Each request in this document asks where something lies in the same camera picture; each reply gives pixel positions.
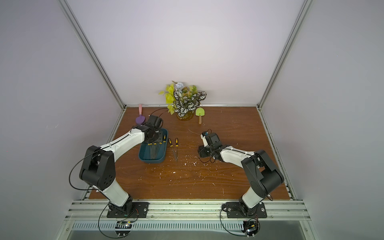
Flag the teal plastic storage box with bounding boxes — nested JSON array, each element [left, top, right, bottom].
[[139, 129, 168, 164]]

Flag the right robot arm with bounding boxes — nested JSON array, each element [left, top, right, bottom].
[[198, 132, 285, 215]]

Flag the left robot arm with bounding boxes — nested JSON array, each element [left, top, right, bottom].
[[79, 115, 163, 215]]

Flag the purple heart-shaped spatula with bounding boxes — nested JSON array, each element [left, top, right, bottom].
[[135, 104, 146, 125]]

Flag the potted plant in glass vase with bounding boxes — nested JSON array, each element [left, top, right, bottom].
[[159, 81, 207, 121]]

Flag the right controller board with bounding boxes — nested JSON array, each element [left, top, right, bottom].
[[243, 219, 261, 238]]

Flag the controller board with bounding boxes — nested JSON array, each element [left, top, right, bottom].
[[115, 221, 133, 238], [243, 219, 261, 238]]

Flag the left controller board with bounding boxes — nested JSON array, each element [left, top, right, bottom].
[[115, 221, 133, 238]]

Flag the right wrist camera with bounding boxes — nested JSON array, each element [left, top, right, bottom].
[[201, 129, 212, 147]]

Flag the green spatula wooden handle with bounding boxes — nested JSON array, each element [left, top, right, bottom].
[[195, 108, 205, 125]]

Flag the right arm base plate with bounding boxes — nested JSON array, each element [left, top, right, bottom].
[[222, 202, 268, 219]]

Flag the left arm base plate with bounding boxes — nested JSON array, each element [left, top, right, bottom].
[[107, 202, 150, 219]]

